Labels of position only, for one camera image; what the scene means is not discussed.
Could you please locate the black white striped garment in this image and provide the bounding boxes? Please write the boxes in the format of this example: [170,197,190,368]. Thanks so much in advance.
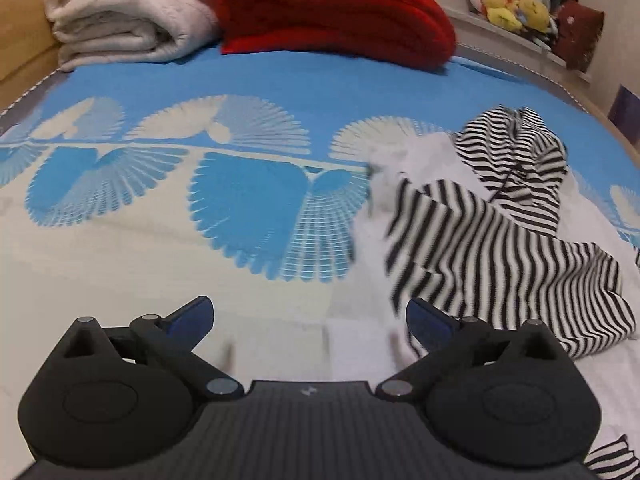
[324,104,640,480]

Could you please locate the purple box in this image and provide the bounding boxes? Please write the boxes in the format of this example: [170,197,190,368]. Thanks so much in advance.
[608,84,640,145]

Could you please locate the cream folded blanket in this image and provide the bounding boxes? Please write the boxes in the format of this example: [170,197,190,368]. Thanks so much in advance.
[44,0,219,72]

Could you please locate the wooden headboard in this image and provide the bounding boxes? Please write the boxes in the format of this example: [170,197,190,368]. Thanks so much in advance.
[0,0,60,110]

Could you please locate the red folded blanket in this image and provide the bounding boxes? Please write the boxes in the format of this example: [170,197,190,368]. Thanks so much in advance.
[216,0,457,70]

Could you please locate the yellow plush toys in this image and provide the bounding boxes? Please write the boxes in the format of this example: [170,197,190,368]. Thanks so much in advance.
[466,0,558,36]

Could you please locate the blue patterned bed sheet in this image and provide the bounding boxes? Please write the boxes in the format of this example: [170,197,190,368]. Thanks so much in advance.
[1,49,639,479]

